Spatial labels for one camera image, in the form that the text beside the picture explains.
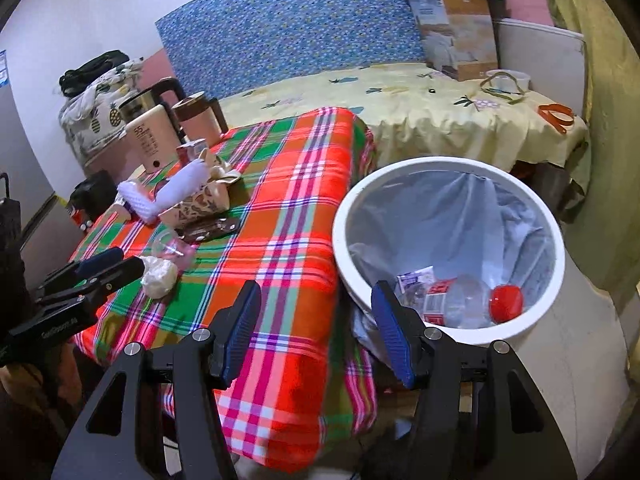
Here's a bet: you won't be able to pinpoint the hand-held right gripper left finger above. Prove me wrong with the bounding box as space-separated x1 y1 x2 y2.
50 280 263 480

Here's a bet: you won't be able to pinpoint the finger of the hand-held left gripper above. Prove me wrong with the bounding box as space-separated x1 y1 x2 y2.
42 246 125 286
35 256 147 307

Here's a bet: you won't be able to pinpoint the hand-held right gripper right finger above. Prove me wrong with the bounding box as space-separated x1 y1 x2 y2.
370 280 581 480

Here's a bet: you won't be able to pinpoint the white tissue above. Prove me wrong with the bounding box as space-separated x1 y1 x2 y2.
137 255 179 300

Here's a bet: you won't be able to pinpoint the clear plastic cup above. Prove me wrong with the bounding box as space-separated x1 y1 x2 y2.
151 227 198 273

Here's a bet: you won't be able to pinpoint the brown snack wrapper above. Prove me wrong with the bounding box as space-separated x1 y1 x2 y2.
175 217 241 243

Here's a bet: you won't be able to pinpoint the brown patterned paper box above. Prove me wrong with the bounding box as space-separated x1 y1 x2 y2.
159 152 243 228

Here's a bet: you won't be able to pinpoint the white foam fruit net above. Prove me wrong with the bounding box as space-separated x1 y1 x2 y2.
116 180 156 223
152 157 208 223

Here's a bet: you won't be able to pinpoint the white round trash bin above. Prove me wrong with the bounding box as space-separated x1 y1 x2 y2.
331 156 631 480

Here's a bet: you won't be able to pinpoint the white printed paper wrapper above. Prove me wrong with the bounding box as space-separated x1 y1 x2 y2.
397 266 436 306

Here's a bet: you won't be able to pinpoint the clear bottle with red cap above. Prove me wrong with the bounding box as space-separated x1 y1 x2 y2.
422 275 525 330

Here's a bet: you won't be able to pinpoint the pink storage box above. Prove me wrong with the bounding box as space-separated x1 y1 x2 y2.
82 145 146 186

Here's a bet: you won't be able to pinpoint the grey plastic bin liner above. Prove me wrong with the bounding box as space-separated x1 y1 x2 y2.
345 170 553 331

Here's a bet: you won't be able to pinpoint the silver fridge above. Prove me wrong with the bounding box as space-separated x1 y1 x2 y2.
0 50 88 286

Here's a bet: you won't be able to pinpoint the beige electric kettle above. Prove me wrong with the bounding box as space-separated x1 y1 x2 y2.
117 76 186 173

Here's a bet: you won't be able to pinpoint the pink drink carton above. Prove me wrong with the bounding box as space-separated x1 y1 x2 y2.
176 138 208 166

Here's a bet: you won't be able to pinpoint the pineapple printed cloth pile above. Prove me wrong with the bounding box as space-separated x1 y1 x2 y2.
57 57 146 156

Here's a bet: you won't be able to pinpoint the yellow printed bed sheet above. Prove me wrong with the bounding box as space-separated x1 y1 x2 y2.
217 62 591 196

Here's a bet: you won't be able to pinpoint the orange scissors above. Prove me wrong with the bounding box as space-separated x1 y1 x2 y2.
537 102 576 135

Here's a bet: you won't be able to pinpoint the white plastic basin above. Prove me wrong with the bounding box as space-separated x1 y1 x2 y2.
485 69 531 92

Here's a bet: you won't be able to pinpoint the blue patterned headboard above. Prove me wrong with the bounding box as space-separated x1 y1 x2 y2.
155 0 451 98

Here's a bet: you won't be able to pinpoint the olive green curtain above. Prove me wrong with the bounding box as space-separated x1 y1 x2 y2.
525 0 640 301

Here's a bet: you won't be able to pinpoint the white cabinet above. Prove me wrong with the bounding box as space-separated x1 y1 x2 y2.
495 17 587 116

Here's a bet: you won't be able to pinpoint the brown cardboard box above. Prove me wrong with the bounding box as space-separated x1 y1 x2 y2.
400 0 501 82

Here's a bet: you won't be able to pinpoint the black bag with straps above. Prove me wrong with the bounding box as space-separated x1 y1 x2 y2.
59 50 131 96

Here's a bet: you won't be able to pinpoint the olive strap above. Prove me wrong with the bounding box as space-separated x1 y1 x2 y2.
479 72 528 106

